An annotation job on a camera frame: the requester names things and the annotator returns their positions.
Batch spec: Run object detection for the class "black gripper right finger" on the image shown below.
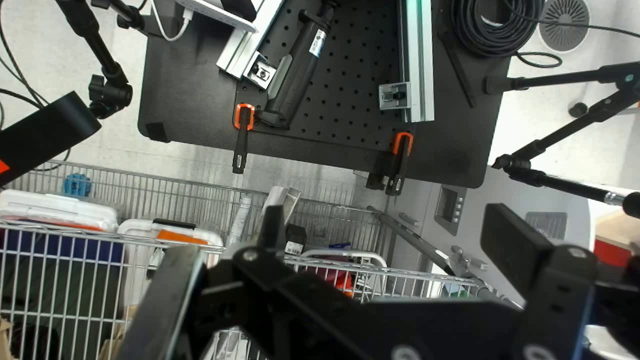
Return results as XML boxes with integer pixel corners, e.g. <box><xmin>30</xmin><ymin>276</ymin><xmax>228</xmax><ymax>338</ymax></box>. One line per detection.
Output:
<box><xmin>480</xmin><ymin>205</ymin><xmax>554</xmax><ymax>295</ymax></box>

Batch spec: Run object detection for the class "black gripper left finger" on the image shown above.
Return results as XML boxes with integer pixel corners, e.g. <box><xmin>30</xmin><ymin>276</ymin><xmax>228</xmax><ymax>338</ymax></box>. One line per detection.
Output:
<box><xmin>258</xmin><ymin>207</ymin><xmax>286</xmax><ymax>250</ymax></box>

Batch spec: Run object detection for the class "orange black clamp left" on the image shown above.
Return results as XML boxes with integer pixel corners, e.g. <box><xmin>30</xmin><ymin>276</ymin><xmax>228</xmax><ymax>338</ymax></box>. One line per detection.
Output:
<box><xmin>232</xmin><ymin>103</ymin><xmax>255</xmax><ymax>175</ymax></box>

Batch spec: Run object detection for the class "orange black clamp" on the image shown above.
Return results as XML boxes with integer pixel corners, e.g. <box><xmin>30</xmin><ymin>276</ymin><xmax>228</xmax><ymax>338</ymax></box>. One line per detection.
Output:
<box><xmin>232</xmin><ymin>103</ymin><xmax>255</xmax><ymax>175</ymax></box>
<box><xmin>385</xmin><ymin>130</ymin><xmax>413</xmax><ymax>197</ymax></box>

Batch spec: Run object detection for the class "black perforated breadboard table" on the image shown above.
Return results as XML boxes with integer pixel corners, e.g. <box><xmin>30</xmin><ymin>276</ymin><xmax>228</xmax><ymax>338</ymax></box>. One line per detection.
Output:
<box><xmin>137</xmin><ymin>0</ymin><xmax>508</xmax><ymax>188</ymax></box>

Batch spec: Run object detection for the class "orange black clamp right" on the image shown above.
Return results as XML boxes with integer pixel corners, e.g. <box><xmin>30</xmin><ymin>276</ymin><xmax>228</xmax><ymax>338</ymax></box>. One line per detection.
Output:
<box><xmin>385</xmin><ymin>130</ymin><xmax>413</xmax><ymax>197</ymax></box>

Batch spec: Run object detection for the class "black camera tripod arm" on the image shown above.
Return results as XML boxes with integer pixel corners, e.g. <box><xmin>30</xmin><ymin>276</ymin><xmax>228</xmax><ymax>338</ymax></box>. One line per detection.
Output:
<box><xmin>484</xmin><ymin>63</ymin><xmax>640</xmax><ymax>219</ymax></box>

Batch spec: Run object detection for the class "white wire shelf rack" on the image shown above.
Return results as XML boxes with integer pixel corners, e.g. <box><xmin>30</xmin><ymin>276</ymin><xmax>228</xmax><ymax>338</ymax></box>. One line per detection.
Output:
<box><xmin>0</xmin><ymin>167</ymin><xmax>495</xmax><ymax>360</ymax></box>

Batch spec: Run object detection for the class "coiled black cable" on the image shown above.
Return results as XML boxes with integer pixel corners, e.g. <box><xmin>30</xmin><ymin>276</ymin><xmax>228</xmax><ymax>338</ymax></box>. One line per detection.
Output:
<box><xmin>452</xmin><ymin>0</ymin><xmax>548</xmax><ymax>60</ymax></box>

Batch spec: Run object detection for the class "silver aluminium extrusion rail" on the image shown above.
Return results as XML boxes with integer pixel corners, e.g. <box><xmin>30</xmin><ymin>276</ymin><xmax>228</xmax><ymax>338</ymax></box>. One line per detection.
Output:
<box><xmin>400</xmin><ymin>0</ymin><xmax>435</xmax><ymax>125</ymax></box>

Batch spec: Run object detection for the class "black stereo camera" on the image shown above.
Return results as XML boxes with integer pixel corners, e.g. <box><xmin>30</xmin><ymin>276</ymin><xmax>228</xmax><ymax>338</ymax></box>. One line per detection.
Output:
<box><xmin>0</xmin><ymin>93</ymin><xmax>99</xmax><ymax>187</ymax></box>

